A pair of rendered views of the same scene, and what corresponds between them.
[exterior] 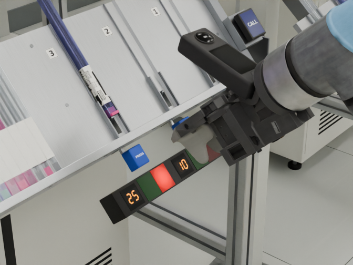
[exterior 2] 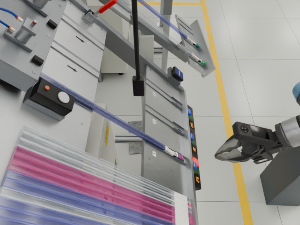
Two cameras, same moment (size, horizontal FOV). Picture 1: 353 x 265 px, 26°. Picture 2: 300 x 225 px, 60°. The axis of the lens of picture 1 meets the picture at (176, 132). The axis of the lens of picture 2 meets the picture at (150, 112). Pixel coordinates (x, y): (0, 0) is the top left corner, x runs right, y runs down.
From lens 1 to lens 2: 86 cm
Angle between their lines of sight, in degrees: 37
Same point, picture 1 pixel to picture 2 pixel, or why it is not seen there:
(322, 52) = not seen: outside the picture
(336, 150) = not seen: hidden behind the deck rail
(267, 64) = (290, 137)
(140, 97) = (176, 139)
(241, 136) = (268, 157)
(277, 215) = (131, 97)
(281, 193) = (126, 87)
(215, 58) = (257, 138)
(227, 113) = (263, 153)
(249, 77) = (272, 139)
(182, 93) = (179, 122)
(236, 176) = not seen: hidden behind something
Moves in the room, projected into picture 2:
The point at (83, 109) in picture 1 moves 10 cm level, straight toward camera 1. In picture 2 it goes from (173, 165) to (201, 187)
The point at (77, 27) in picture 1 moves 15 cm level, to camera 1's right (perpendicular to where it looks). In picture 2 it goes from (149, 131) to (186, 105)
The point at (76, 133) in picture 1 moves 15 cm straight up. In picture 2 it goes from (179, 177) to (185, 154)
